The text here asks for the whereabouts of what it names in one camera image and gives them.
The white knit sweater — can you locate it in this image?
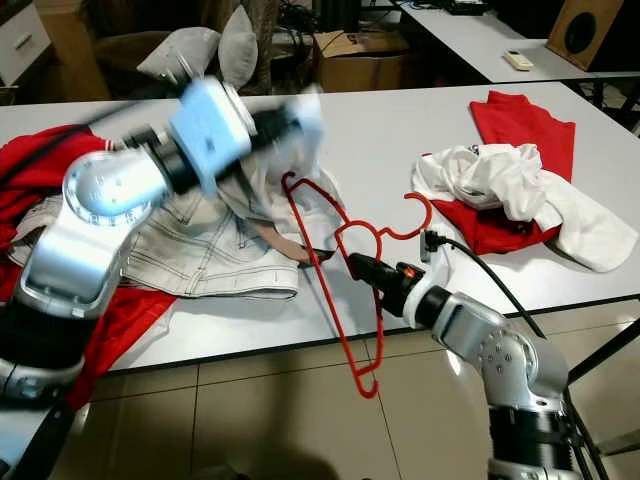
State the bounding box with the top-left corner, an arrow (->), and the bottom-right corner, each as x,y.
410,143 -> 639,273

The grey pillow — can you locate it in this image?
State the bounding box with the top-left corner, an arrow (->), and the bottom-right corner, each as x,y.
218,5 -> 259,91
135,27 -> 221,83

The white remote control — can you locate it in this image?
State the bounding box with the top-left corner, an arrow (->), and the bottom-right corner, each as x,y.
505,50 -> 536,71

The pale denim garment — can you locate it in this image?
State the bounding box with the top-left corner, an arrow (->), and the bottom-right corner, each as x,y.
135,185 -> 301,301

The brown armchair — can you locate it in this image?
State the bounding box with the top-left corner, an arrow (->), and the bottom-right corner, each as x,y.
85,30 -> 161,101

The wooden loudspeaker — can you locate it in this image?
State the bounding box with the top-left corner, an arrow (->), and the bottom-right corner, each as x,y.
547,0 -> 629,71

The black device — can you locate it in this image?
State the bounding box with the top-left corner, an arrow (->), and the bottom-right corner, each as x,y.
445,0 -> 491,15

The white desk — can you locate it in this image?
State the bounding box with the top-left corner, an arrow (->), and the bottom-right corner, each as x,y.
400,0 -> 640,84

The red cloth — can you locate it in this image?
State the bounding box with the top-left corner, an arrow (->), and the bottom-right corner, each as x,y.
75,285 -> 161,413

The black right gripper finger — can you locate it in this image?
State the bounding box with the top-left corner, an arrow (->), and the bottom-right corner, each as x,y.
348,252 -> 403,283
347,261 -> 396,298

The red shirt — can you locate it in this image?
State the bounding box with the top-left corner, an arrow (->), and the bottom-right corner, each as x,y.
0,125 -> 101,251
430,90 -> 577,256

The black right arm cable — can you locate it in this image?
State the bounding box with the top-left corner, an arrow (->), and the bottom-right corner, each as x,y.
425,230 -> 561,341

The brown belt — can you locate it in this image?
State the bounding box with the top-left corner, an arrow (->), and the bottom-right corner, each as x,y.
245,215 -> 336,266

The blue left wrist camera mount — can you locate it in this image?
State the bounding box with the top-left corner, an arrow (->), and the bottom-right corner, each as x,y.
165,78 -> 256,196

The tall brown cardboard box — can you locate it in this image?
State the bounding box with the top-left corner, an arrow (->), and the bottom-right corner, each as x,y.
32,0 -> 91,101

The red plastic clothes hanger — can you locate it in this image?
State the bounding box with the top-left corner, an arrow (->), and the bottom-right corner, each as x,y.
280,172 -> 433,399

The white drawer unit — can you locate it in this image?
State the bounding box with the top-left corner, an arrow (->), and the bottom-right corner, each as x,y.
0,0 -> 51,86

